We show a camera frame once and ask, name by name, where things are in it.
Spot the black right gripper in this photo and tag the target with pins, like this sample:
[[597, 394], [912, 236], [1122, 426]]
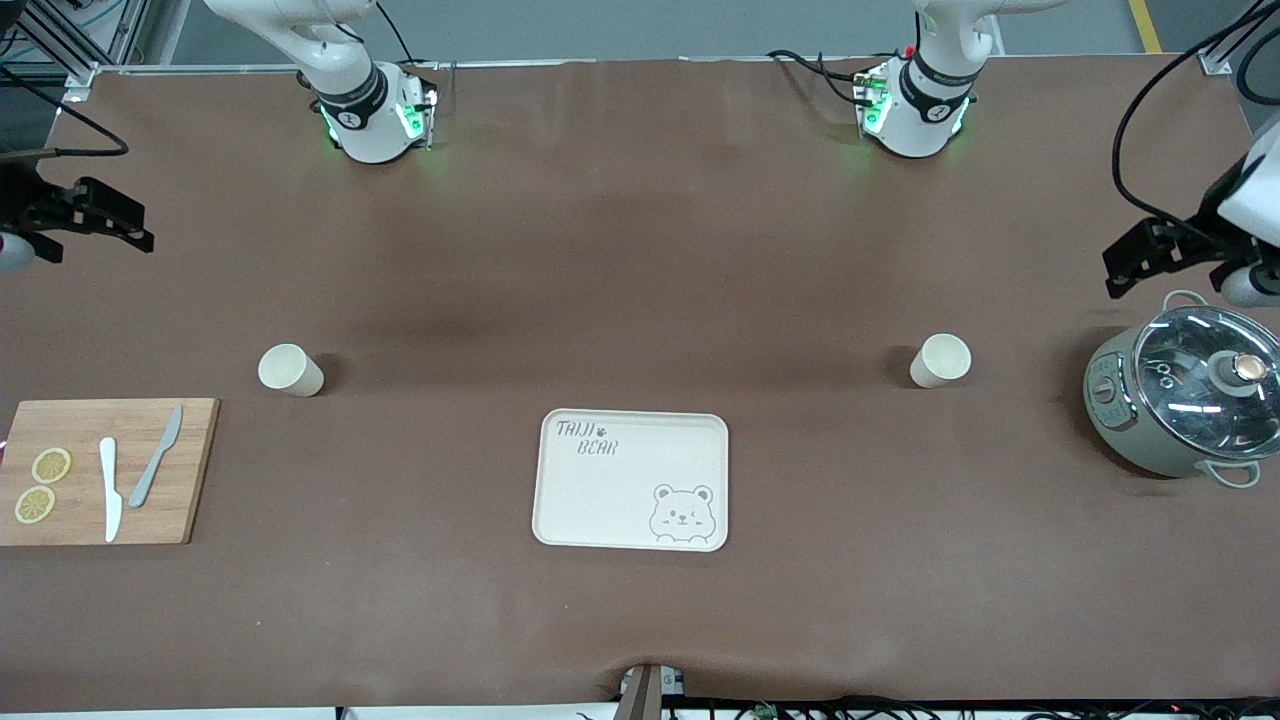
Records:
[[22, 205]]

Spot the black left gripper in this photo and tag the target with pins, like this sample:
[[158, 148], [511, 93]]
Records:
[[1196, 237]]

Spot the white IKEA cup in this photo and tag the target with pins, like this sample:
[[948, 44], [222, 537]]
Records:
[[290, 370], [940, 360]]

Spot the glass pot lid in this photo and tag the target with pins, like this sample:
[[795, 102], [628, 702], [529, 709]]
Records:
[[1185, 365]]

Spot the grey electric cooking pot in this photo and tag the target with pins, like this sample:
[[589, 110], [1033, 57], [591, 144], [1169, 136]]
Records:
[[1110, 425]]

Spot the wooden cutting board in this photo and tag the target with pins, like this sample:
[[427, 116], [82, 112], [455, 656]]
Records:
[[85, 420]]

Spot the yellow lemon slice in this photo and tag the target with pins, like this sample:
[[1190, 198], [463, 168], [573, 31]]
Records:
[[51, 465], [35, 504]]

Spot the grey plastic knife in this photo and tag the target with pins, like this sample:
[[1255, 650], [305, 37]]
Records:
[[150, 472]]

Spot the white plastic knife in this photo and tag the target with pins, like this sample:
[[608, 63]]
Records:
[[110, 490]]

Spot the brown table cover mat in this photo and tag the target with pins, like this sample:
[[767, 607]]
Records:
[[640, 250]]

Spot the cream bear print tray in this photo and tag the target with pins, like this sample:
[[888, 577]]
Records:
[[610, 505]]

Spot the aluminium frame post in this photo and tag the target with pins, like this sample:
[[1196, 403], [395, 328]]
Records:
[[1220, 55], [75, 55]]

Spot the table edge mount bracket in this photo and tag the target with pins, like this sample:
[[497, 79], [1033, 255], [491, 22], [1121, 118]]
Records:
[[640, 695]]

